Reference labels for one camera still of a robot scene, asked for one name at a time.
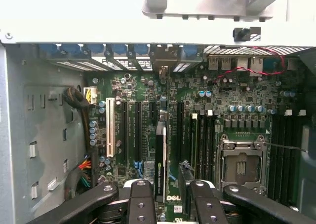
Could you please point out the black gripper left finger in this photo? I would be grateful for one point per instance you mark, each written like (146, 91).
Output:
(142, 204)

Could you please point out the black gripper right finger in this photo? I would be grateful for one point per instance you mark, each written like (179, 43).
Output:
(207, 204)

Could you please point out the metal CPU socket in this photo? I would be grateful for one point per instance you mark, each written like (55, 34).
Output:
(240, 164)

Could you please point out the black long expansion slot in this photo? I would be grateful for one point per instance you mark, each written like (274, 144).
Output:
(124, 135)
(138, 135)
(180, 135)

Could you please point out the white PCI expansion slot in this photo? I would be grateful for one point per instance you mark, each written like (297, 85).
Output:
(110, 125)

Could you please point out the black short expansion slot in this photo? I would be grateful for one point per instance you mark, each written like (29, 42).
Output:
(153, 110)

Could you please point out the thin socket locking lever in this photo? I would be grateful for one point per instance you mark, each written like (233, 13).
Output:
(284, 146)

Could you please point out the green motherboard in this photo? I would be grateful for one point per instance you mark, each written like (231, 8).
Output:
(148, 90)

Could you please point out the black open PC case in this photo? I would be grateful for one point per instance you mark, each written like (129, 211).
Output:
(49, 110)

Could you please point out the blue slot retainer clip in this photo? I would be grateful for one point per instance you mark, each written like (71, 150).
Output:
(95, 51)
(71, 51)
(48, 51)
(190, 52)
(142, 51)
(119, 51)

